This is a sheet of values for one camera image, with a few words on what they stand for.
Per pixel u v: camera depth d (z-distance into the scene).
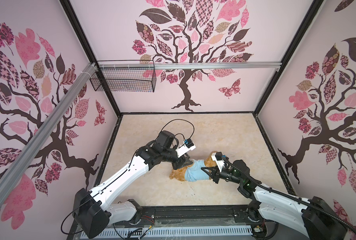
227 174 0.68
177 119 0.56
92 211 0.37
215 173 0.68
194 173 0.74
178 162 0.63
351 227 0.37
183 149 0.62
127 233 0.70
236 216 0.74
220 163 0.67
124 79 1.22
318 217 0.41
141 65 0.92
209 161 0.71
